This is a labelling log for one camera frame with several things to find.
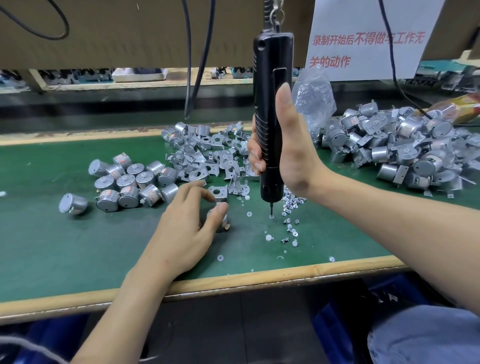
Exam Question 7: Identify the person's left hand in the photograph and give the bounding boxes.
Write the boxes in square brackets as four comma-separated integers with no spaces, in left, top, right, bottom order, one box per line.
[138,180,230,282]

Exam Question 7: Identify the person's right hand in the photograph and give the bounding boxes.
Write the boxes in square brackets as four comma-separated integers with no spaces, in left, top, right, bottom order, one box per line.
[247,82,331,200]

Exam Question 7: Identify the pile of silver motors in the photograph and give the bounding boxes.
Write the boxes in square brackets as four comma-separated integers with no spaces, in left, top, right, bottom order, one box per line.
[58,152,181,217]

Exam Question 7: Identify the black electric screwdriver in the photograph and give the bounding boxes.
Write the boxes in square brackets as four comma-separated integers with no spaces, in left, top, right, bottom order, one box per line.
[252,0,295,219]

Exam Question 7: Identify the pile of metal brackets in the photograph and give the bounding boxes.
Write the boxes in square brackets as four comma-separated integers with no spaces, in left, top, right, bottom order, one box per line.
[161,121,260,202]

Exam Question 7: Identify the pile of assembled motors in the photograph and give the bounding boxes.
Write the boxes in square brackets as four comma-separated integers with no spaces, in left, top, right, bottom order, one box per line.
[321,99,480,198]

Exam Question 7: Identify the person's left forearm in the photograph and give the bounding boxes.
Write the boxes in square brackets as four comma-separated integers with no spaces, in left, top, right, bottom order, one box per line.
[71,266,177,364]

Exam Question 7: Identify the person's right forearm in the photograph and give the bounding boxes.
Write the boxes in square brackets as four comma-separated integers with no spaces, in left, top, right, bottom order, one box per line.
[307,168,480,316]

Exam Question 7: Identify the small clear plastic bag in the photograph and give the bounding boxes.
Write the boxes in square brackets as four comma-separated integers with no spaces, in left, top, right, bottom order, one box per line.
[292,66,339,136]

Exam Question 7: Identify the scatter of small silver screws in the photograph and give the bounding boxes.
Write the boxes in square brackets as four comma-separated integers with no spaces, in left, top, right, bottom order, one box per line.
[217,187,339,264]

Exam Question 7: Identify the white paper sign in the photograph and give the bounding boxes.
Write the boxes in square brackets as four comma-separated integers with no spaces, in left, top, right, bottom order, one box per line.
[303,0,447,82]

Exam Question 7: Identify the green bench mat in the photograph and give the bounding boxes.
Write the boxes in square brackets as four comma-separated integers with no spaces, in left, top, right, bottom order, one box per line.
[0,127,480,305]

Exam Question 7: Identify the orange packet in plastic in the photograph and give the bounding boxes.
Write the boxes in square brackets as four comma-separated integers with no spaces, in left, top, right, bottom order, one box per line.
[431,96,480,125]

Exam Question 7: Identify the blue plastic bin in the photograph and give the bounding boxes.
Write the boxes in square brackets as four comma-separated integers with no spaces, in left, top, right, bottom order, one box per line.
[0,315,91,364]

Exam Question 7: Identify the dark blue crate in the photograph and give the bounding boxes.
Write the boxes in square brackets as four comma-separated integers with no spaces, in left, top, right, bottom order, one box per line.
[311,273,429,364]

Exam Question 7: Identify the brown back panel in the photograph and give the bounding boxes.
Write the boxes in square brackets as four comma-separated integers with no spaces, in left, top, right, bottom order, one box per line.
[0,0,480,70]

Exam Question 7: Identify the grey blue trousers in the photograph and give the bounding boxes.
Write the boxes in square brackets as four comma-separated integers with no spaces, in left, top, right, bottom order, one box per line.
[367,303,480,364]

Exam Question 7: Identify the black hanging cable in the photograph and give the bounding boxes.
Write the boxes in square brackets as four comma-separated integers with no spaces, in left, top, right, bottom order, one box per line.
[187,0,217,121]
[181,0,195,121]

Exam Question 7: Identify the black looped cable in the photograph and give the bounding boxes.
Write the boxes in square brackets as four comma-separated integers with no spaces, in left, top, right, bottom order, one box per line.
[0,0,71,41]

